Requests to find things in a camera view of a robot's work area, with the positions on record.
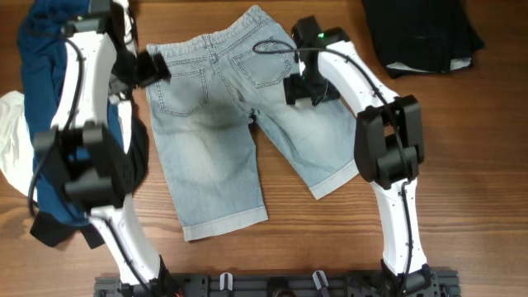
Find blue shirt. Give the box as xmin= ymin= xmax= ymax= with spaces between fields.
xmin=17 ymin=0 xmax=123 ymax=227

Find white garment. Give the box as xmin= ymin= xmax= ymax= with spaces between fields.
xmin=0 ymin=0 xmax=135 ymax=199

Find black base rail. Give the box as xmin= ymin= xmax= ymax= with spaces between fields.
xmin=93 ymin=266 xmax=461 ymax=297

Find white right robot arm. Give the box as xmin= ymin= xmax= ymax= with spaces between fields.
xmin=284 ymin=26 xmax=428 ymax=293

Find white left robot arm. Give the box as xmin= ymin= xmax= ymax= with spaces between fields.
xmin=18 ymin=1 xmax=172 ymax=296

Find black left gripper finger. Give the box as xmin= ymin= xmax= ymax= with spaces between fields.
xmin=153 ymin=53 xmax=172 ymax=81
xmin=136 ymin=51 xmax=158 ymax=87

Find light blue denim shorts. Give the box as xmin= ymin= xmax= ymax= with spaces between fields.
xmin=146 ymin=6 xmax=358 ymax=241

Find folded dark green garment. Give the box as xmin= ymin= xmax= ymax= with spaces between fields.
xmin=361 ymin=0 xmax=484 ymax=78

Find black garment under pile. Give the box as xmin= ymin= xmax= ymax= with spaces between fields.
xmin=29 ymin=16 xmax=150 ymax=251

